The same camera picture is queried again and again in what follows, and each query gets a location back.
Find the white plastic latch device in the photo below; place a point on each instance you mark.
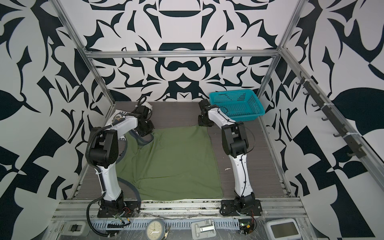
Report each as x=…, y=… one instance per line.
x=203, y=229

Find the white digital display device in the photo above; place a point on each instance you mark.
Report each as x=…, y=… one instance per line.
x=283, y=229

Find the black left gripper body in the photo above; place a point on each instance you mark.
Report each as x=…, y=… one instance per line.
x=149, y=127

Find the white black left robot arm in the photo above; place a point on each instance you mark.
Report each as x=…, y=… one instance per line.
x=102, y=151

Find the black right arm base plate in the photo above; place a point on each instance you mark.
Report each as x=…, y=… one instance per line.
x=238, y=208

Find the round analog clock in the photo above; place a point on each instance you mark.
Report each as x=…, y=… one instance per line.
x=156, y=230

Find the aluminium cage frame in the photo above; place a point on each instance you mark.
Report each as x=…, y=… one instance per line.
x=371, y=161

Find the grey switch box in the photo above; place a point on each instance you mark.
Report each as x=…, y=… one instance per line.
x=75, y=229

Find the teal plastic basket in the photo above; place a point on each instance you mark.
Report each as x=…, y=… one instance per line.
x=239, y=105

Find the green tank top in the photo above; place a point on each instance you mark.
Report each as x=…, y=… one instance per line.
x=178, y=163

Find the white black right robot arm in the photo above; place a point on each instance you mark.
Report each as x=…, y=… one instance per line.
x=235, y=144

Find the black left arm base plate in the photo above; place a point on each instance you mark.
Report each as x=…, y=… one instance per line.
x=126, y=209

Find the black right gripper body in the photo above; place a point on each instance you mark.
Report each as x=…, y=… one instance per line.
x=203, y=122

